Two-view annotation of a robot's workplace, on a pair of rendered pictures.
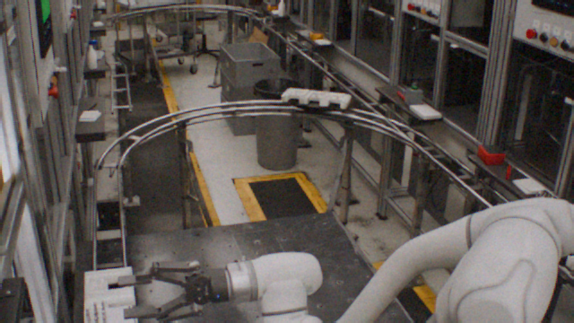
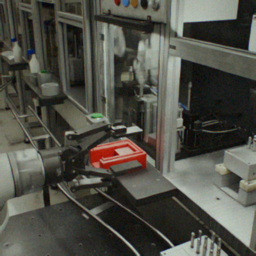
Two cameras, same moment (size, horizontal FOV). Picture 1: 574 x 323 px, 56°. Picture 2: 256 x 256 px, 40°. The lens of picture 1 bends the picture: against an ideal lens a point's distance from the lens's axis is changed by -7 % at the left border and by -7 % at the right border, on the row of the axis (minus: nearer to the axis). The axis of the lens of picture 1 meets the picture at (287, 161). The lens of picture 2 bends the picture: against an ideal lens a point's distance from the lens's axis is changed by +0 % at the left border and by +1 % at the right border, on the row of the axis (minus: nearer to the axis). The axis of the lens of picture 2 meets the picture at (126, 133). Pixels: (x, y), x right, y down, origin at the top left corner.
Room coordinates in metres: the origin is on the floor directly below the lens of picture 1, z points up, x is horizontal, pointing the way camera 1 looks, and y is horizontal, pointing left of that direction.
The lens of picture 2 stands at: (1.67, 0.19, 1.47)
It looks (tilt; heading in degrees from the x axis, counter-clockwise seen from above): 23 degrees down; 171
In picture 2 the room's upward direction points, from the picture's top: straight up
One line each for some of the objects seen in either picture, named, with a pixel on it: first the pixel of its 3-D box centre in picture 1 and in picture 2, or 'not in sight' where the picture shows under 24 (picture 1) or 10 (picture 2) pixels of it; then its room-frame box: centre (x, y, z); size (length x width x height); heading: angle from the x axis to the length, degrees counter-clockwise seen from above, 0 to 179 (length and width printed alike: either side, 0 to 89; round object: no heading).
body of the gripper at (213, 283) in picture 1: (205, 287); (62, 163); (1.01, 0.17, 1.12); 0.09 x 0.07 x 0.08; 107
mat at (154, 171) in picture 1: (146, 99); not in sight; (5.51, 1.44, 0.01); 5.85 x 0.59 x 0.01; 17
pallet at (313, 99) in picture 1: (316, 102); not in sight; (3.08, -0.15, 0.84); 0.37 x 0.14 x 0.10; 75
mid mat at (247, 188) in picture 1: (287, 206); not in sight; (3.37, -0.01, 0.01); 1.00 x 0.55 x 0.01; 17
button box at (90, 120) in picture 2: not in sight; (99, 131); (0.48, 0.29, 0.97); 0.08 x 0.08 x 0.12; 17
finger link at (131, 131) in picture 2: (134, 280); (126, 132); (0.96, 0.31, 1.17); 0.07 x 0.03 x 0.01; 107
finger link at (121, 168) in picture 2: (139, 312); (126, 167); (0.96, 0.31, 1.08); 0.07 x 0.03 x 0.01; 107
